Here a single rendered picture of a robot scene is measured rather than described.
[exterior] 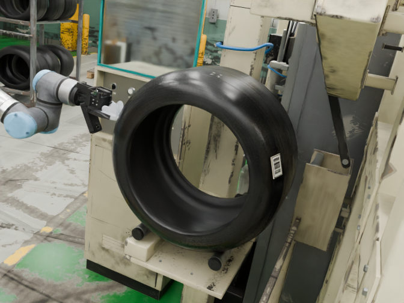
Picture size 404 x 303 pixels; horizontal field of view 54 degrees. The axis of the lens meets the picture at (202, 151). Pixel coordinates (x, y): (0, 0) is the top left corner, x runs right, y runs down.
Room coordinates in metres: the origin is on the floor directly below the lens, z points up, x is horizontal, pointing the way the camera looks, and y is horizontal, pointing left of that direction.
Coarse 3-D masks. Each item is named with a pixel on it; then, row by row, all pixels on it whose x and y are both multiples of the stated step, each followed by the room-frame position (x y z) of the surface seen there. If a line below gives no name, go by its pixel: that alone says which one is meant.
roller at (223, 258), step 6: (216, 252) 1.07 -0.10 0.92; (222, 252) 1.07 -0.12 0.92; (228, 252) 1.09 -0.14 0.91; (210, 258) 1.04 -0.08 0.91; (216, 258) 1.04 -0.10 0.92; (222, 258) 1.05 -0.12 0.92; (210, 264) 1.03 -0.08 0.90; (216, 264) 1.03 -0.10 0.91; (222, 264) 1.04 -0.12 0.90; (216, 270) 1.03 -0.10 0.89
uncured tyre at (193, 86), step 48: (144, 96) 1.12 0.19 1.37; (192, 96) 1.07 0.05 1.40; (240, 96) 1.05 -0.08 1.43; (144, 144) 1.37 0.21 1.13; (240, 144) 1.01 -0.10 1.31; (288, 144) 1.08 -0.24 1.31; (144, 192) 1.26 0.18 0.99; (192, 192) 1.34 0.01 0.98; (288, 192) 1.14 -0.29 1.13; (192, 240) 1.04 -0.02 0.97; (240, 240) 1.01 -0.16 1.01
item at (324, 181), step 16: (320, 160) 1.34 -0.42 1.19; (336, 160) 1.40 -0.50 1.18; (352, 160) 1.38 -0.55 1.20; (304, 176) 1.25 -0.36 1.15; (320, 176) 1.24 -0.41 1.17; (336, 176) 1.22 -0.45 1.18; (304, 192) 1.25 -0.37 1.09; (320, 192) 1.23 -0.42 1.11; (336, 192) 1.21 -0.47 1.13; (304, 208) 1.24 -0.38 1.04; (320, 208) 1.23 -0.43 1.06; (336, 208) 1.21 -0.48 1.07; (304, 224) 1.24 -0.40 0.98; (320, 224) 1.22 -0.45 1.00; (304, 240) 1.23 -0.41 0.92; (320, 240) 1.22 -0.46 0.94
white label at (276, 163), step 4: (272, 156) 0.99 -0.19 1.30; (276, 156) 1.00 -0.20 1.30; (272, 160) 0.98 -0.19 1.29; (276, 160) 0.99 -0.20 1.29; (280, 160) 1.01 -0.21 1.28; (272, 164) 0.98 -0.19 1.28; (276, 164) 0.99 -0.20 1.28; (280, 164) 1.00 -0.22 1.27; (272, 168) 0.98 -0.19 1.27; (276, 168) 0.99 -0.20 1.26; (280, 168) 1.00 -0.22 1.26; (272, 172) 0.98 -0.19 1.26; (276, 172) 0.98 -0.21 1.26; (280, 172) 1.00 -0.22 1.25; (276, 176) 0.98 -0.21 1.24
